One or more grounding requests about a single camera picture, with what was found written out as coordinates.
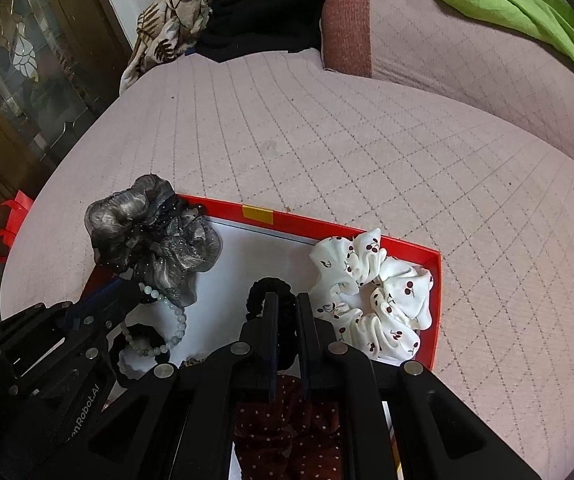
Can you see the grey metallic scrunchie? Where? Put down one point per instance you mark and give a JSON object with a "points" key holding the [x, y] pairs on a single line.
{"points": [[149, 229]]}

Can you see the black garment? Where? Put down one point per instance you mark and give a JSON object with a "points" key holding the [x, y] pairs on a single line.
{"points": [[241, 27]]}

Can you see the dark red dotted scrunchie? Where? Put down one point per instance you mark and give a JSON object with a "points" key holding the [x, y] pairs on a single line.
{"points": [[289, 437]]}

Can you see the wooden glass door cabinet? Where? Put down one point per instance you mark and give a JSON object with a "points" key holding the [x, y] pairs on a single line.
{"points": [[60, 66]]}

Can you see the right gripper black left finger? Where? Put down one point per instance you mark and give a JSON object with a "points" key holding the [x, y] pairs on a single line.
{"points": [[181, 425]]}

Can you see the red gift bag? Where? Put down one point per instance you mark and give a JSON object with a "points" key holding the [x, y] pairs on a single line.
{"points": [[12, 215]]}

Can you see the pink quilted bed cover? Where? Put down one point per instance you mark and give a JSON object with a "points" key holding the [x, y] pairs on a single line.
{"points": [[277, 131]]}

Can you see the white cherry print scrunchie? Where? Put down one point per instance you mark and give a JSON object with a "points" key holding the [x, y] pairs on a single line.
{"points": [[376, 302]]}

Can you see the pink bolster pillow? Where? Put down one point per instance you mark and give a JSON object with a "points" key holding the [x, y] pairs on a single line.
{"points": [[426, 45]]}

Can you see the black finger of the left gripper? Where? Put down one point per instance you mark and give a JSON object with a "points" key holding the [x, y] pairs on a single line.
{"points": [[98, 329], [113, 301]]}

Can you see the leaf print cloth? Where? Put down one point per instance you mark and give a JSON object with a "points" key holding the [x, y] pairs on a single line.
{"points": [[165, 30]]}

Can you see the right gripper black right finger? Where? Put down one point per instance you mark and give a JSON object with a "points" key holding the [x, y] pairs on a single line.
{"points": [[397, 420]]}

